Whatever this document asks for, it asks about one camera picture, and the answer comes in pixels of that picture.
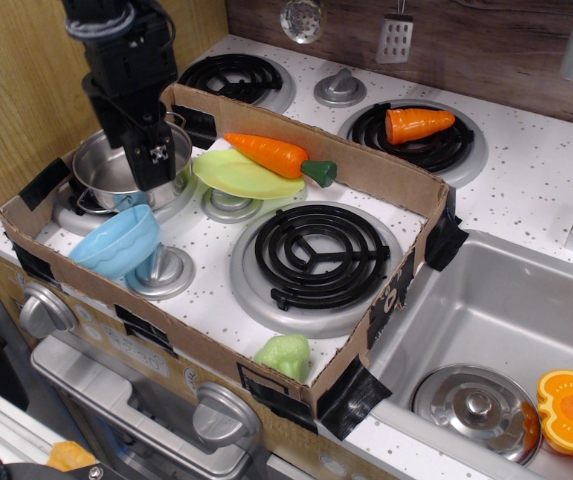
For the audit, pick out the hanging silver spatula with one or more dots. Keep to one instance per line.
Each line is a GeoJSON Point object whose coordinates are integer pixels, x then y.
{"type": "Point", "coordinates": [396, 33]}

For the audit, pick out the light blue plastic bowl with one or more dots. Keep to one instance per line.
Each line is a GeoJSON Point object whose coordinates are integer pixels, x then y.
{"type": "Point", "coordinates": [120, 244]}

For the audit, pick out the light green toy broccoli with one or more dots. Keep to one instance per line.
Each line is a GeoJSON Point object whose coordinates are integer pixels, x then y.
{"type": "Point", "coordinates": [286, 354]}

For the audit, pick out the black burner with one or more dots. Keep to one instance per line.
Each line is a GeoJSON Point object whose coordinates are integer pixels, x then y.
{"type": "Point", "coordinates": [73, 196]}
{"type": "Point", "coordinates": [320, 256]}
{"type": "Point", "coordinates": [240, 77]}
{"type": "Point", "coordinates": [437, 153]}

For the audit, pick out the black back left burner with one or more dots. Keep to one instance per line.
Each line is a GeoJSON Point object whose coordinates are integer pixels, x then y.
{"type": "Point", "coordinates": [240, 77]}

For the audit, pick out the silver sink basin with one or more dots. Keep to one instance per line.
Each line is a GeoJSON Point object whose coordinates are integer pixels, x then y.
{"type": "Point", "coordinates": [496, 305]}

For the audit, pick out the silver oven knob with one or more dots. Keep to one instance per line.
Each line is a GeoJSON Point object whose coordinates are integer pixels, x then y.
{"type": "Point", "coordinates": [221, 418]}
{"type": "Point", "coordinates": [44, 313]}

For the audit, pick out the silver oven knob right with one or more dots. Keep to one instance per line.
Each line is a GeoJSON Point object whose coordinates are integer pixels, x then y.
{"type": "Point", "coordinates": [221, 418]}

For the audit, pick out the silver stovetop knob back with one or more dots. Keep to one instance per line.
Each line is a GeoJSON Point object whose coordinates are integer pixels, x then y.
{"type": "Point", "coordinates": [340, 90]}

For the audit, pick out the orange cloth scrap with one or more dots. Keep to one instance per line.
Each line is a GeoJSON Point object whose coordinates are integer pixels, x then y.
{"type": "Point", "coordinates": [68, 455]}

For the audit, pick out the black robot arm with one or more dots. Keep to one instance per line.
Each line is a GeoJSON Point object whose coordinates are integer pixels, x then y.
{"type": "Point", "coordinates": [128, 46]}

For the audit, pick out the stainless steel pot lid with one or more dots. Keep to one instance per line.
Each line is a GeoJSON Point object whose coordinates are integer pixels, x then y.
{"type": "Point", "coordinates": [482, 405]}

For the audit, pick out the orange toy pumpkin half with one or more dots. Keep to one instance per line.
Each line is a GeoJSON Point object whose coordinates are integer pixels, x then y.
{"type": "Point", "coordinates": [555, 408]}

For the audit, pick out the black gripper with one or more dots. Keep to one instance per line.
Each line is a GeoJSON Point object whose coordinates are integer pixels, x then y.
{"type": "Point", "coordinates": [129, 48]}

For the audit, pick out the orange toy carrot green top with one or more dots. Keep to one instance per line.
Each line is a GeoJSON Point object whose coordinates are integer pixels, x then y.
{"type": "Point", "coordinates": [285, 159]}

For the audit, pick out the black back right burner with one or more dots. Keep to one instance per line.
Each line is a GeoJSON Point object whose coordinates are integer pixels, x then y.
{"type": "Point", "coordinates": [437, 153]}

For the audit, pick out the brown cardboard fence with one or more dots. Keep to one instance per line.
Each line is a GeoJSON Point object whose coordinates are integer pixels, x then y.
{"type": "Point", "coordinates": [207, 324]}

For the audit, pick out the silver oven knob left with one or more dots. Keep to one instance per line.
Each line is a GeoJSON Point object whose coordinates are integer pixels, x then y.
{"type": "Point", "coordinates": [44, 313]}

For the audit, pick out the black front left burner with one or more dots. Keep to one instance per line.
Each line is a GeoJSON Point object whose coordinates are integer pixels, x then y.
{"type": "Point", "coordinates": [73, 196]}

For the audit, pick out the silver oven door handle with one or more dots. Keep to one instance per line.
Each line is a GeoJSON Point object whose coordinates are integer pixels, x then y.
{"type": "Point", "coordinates": [147, 427]}

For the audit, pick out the orange toy carrot piece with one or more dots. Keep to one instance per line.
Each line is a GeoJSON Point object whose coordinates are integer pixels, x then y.
{"type": "Point", "coordinates": [410, 124]}

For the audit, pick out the light green plastic plate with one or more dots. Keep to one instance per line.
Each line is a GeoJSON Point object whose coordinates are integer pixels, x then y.
{"type": "Point", "coordinates": [233, 173]}

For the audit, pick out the black front right burner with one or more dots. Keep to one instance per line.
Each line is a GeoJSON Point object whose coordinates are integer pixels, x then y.
{"type": "Point", "coordinates": [320, 256]}

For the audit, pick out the silver stovetop knob front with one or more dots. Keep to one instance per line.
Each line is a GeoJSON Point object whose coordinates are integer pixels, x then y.
{"type": "Point", "coordinates": [166, 273]}

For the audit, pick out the silver stovetop knob middle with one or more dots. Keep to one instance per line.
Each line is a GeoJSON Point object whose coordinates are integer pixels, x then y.
{"type": "Point", "coordinates": [229, 209]}

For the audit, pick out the silver stovetop knob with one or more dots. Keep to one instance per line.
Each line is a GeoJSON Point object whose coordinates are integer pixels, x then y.
{"type": "Point", "coordinates": [340, 90]}
{"type": "Point", "coordinates": [166, 273]}
{"type": "Point", "coordinates": [229, 209]}

